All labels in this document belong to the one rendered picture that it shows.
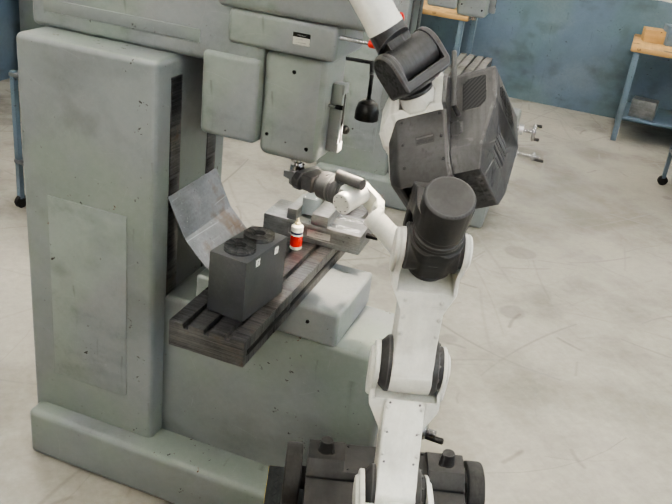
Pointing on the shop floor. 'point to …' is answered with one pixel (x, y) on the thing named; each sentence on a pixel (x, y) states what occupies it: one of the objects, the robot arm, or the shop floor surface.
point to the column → (106, 214)
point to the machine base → (148, 459)
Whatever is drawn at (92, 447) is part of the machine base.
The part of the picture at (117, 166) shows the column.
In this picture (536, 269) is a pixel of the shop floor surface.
